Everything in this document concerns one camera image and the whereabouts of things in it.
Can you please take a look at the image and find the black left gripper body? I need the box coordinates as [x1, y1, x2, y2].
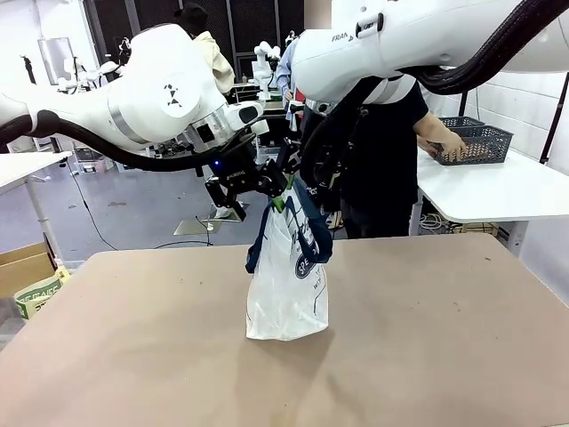
[202, 141, 268, 197]

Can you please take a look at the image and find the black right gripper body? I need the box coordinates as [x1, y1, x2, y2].
[306, 159, 346, 213]

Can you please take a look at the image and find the translucent white shopping bag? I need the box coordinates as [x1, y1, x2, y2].
[244, 177, 334, 342]

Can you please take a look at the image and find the large grey plastic basket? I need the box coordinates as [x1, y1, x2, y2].
[429, 125, 515, 166]

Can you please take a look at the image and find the person left forearm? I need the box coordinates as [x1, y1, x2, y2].
[413, 110, 450, 143]

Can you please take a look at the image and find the person left hand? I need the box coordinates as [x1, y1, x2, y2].
[427, 132, 468, 157]

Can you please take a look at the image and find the person in black t-shirt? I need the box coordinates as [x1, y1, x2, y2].
[301, 79, 430, 239]

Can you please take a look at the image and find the person in beige hoodie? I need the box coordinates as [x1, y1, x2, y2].
[172, 2, 236, 94]

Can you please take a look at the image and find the small grey plastic basket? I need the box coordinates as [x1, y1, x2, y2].
[437, 115, 485, 130]

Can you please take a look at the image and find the white side table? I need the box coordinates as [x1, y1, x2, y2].
[408, 146, 569, 237]

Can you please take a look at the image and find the white desk with pole leg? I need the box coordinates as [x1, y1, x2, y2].
[0, 150, 73, 268]

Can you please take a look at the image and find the green and white printed box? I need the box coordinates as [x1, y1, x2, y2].
[14, 266, 72, 320]

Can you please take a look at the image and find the framed white board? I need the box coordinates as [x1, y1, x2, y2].
[37, 37, 75, 85]

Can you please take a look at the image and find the brown cardboard box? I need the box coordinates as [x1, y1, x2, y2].
[0, 242, 59, 299]

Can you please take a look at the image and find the black tripod pole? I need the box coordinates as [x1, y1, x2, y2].
[540, 70, 569, 165]

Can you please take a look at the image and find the metal floor base plate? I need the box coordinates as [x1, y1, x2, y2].
[172, 215, 239, 237]

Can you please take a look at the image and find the black left arm cable bundle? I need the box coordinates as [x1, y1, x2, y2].
[0, 109, 250, 173]

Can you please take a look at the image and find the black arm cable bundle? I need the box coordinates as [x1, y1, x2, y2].
[0, 109, 250, 173]
[300, 0, 569, 210]

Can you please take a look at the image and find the black floor cable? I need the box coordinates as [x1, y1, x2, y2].
[70, 166, 119, 251]

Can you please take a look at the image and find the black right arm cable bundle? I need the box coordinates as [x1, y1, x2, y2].
[300, 0, 569, 210]

